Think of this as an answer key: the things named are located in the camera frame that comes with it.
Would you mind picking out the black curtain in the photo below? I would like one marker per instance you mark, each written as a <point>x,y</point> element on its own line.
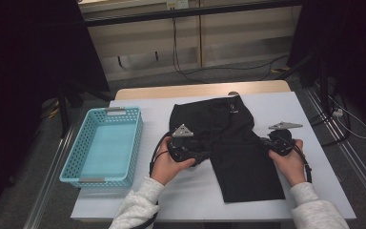
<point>355,47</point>
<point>19,79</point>

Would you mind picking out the black pants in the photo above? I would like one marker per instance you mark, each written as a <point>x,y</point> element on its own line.
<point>235,159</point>

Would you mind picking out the black metal stand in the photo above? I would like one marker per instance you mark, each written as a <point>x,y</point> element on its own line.
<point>323,86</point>
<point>64,117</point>

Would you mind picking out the light blue plastic basket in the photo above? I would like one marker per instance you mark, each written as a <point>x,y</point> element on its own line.
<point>76,152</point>

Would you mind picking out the white table cover board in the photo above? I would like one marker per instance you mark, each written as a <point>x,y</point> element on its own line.
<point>282,101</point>

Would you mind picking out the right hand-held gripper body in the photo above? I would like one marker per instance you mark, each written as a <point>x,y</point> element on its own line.
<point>281,141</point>

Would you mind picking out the light wooden table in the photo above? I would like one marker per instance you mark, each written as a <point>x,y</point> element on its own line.
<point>203,89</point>

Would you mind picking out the person's left hand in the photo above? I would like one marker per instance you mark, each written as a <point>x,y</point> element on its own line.
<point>168,168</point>

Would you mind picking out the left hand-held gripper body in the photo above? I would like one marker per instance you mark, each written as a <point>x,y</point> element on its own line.
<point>182,132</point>

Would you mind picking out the aluminium floor rail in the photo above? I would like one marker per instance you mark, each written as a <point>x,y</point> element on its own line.
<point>49,181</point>
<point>357,162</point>

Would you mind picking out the white wall socket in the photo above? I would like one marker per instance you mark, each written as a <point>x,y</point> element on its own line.
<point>178,4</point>

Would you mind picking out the yellow strip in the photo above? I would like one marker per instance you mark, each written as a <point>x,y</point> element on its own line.
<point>54,111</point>
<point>281,69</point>

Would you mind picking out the white power strip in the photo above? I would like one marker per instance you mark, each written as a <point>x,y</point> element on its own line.
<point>337,112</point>

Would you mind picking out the person's right hand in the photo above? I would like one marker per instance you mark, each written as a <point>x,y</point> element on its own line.
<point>292,168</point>

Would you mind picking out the black horizontal metal bar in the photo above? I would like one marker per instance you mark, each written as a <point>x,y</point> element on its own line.
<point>187,12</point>

